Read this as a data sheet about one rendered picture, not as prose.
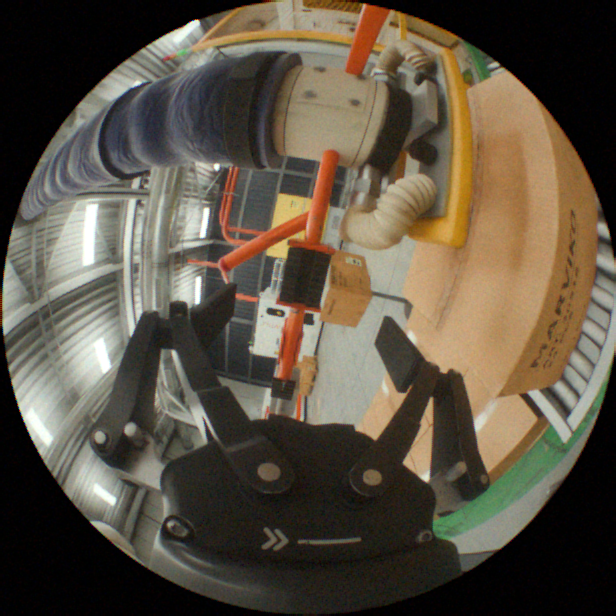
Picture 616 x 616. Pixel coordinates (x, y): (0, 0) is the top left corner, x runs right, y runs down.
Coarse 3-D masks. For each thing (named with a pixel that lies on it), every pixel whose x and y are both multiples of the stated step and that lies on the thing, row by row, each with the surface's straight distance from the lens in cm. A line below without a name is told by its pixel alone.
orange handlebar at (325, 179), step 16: (368, 16) 25; (384, 16) 24; (368, 32) 26; (352, 48) 28; (368, 48) 28; (352, 64) 30; (336, 160) 30; (320, 176) 29; (320, 192) 28; (320, 208) 28; (320, 224) 28; (304, 240) 28; (320, 240) 28; (288, 320) 30; (288, 336) 31; (288, 352) 32; (288, 368) 34
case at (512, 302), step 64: (512, 128) 45; (512, 192) 38; (576, 192) 47; (448, 256) 46; (512, 256) 34; (576, 256) 43; (448, 320) 42; (512, 320) 32; (576, 320) 55; (512, 384) 34
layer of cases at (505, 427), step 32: (416, 320) 127; (448, 352) 101; (384, 384) 150; (480, 384) 85; (384, 416) 145; (480, 416) 85; (512, 416) 77; (544, 416) 83; (416, 448) 114; (480, 448) 85; (512, 448) 77
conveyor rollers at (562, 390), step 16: (496, 64) 153; (608, 240) 75; (608, 256) 72; (608, 272) 72; (608, 304) 69; (592, 320) 69; (592, 336) 68; (576, 352) 68; (576, 368) 68; (592, 368) 67; (560, 384) 69; (560, 400) 70; (576, 400) 68
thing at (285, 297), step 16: (288, 240) 27; (288, 256) 26; (304, 256) 27; (320, 256) 26; (288, 272) 26; (304, 272) 27; (320, 272) 26; (288, 288) 27; (304, 288) 27; (320, 288) 27; (288, 304) 28; (304, 304) 28; (320, 304) 29
